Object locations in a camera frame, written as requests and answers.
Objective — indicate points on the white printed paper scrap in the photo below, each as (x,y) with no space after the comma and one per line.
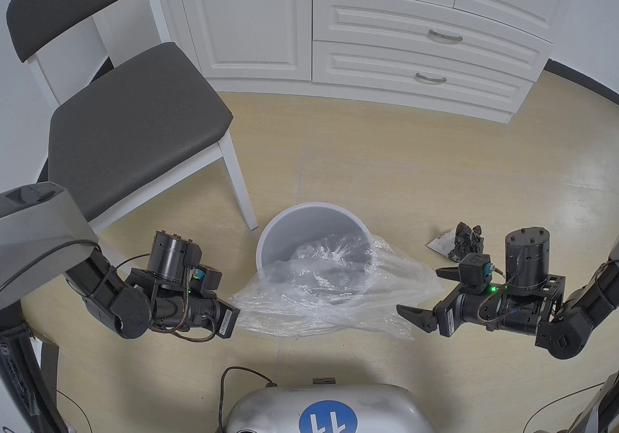
(441,241)

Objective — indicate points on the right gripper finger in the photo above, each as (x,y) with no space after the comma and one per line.
(449,274)
(423,319)

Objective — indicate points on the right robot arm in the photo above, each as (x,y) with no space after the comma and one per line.
(527,257)

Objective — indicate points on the white trash bin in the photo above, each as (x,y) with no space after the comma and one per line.
(290,223)

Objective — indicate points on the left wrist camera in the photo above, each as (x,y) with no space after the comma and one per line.
(208,278)

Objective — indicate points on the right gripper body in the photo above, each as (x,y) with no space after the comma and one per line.
(476,310)

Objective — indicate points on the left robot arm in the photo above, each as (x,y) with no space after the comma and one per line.
(43,237)

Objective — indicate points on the white chair grey cushions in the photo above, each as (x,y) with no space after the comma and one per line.
(135,131)

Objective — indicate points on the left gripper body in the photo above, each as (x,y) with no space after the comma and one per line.
(198,312)

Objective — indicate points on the crumpled black plastic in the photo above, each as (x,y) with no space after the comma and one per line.
(466,242)

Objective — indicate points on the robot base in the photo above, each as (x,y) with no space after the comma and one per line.
(329,407)

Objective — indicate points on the clear plastic bag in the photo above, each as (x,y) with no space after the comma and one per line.
(338,295)

